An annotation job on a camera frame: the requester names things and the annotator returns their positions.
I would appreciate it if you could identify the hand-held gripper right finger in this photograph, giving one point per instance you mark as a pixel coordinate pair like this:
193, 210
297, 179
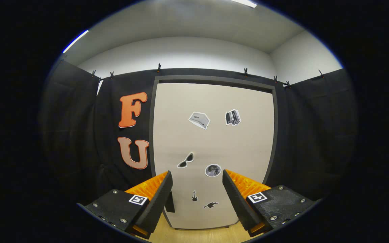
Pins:
236, 199

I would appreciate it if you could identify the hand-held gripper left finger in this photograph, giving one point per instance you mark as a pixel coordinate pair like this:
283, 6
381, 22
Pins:
159, 199

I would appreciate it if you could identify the grey shoe cabinet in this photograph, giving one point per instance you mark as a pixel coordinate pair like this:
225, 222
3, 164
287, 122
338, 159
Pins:
214, 78

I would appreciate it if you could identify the black backdrop cloth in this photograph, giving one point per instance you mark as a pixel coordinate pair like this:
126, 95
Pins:
309, 135

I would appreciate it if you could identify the row of black cloth clips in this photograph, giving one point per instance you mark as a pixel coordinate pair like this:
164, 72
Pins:
159, 68

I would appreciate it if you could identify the ceiling light panel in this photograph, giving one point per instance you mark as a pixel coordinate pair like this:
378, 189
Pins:
243, 2

